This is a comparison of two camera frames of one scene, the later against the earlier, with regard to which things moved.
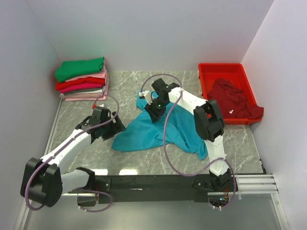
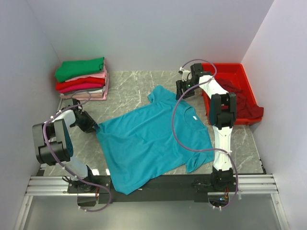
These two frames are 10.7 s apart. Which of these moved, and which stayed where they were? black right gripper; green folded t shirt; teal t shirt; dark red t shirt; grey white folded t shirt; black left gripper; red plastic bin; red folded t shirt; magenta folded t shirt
Moved: black right gripper; teal t shirt; black left gripper
Stayed: grey white folded t shirt; red folded t shirt; dark red t shirt; green folded t shirt; magenta folded t shirt; red plastic bin
